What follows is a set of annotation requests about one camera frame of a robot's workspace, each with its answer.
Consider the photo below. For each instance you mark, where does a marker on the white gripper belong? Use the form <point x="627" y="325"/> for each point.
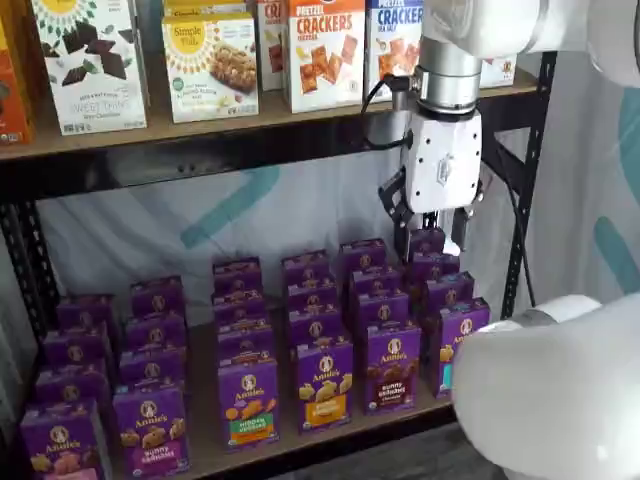
<point x="440" y="160"/>

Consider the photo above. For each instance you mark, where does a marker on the purple Annie's box brown patch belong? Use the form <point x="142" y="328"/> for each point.
<point x="362" y="255"/>
<point x="393" y="370"/>
<point x="376" y="280"/>
<point x="382" y="307"/>

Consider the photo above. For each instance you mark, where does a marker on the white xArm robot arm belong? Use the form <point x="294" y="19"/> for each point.
<point x="550" y="400"/>

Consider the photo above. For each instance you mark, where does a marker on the purple Annie's box teal patch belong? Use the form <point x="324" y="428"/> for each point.
<point x="460" y="325"/>
<point x="427" y="241"/>
<point x="432" y="265"/>
<point x="450" y="287"/>

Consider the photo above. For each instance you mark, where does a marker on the purple Annie's box orange patch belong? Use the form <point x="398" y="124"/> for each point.
<point x="305" y="265"/>
<point x="325" y="385"/>
<point x="315" y="325"/>
<point x="312" y="295"/>

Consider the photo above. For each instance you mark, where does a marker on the blue pretzel crackers box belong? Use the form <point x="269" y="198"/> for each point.
<point x="390" y="50"/>

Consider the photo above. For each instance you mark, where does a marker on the orange pretzel crackers box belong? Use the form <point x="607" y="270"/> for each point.
<point x="325" y="60"/>
<point x="272" y="50"/>

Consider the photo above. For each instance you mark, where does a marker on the purple Annie's box green patch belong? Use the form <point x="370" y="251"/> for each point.
<point x="248" y="405"/>
<point x="240" y="305"/>
<point x="237" y="272"/>
<point x="245" y="340"/>

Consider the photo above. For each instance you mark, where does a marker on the Simple Mills bar box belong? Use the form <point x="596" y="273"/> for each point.
<point x="210" y="75"/>
<point x="205" y="7"/>

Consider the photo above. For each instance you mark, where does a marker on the purple Annie's box magenta patch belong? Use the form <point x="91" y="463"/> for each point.
<point x="157" y="297"/>
<point x="150" y="430"/>
<point x="155" y="332"/>
<point x="152" y="367"/>

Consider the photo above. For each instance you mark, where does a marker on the purple Annie's box pink patch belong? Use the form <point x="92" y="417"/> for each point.
<point x="70" y="385"/>
<point x="85" y="312"/>
<point x="75" y="347"/>
<point x="62" y="440"/>

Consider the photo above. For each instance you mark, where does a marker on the white Sweet Thins box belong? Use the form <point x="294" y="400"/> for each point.
<point x="90" y="75"/>

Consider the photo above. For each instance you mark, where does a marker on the orange cookie box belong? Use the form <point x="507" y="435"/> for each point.
<point x="12" y="100"/>

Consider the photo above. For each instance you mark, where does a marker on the white teal backdrop curtain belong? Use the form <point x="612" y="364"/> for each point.
<point x="300" y="210"/>

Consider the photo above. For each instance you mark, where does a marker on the black metal shelving rack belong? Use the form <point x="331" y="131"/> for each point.
<point x="200" y="165"/>

